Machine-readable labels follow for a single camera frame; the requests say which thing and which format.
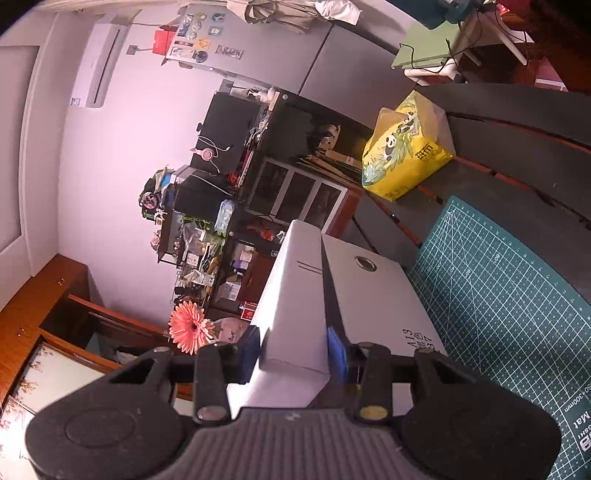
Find white storage box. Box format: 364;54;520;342
322;234;450;411

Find grey refrigerator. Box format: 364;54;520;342
161;4;419;136

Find green cutting mat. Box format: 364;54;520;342
407;195;591;480

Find black computer desk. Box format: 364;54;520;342
156;89;372;324

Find blue wipes pack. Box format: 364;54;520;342
214;199;237;232

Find black shelf rack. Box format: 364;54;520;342
157;210;232;268

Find flattened cardboard stack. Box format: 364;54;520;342
298;124;366;184

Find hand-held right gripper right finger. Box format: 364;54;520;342
327;325;483;424

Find pink drink bottle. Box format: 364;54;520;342
211;317;251;346

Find white cabinet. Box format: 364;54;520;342
248;158;350;232

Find white air conditioner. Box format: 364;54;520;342
69;23;129;110

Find yellow tissue pack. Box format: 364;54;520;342
361;89;457;202

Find pink headphones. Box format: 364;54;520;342
190;144;232;163

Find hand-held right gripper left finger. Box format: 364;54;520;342
106;325;262;424

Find dark teal speaker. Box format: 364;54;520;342
406;0;474;32

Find green side table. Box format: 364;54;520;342
392;21;474;71

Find black monitor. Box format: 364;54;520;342
198;91;272;175

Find pink gerbera flower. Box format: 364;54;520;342
168;300;217;356

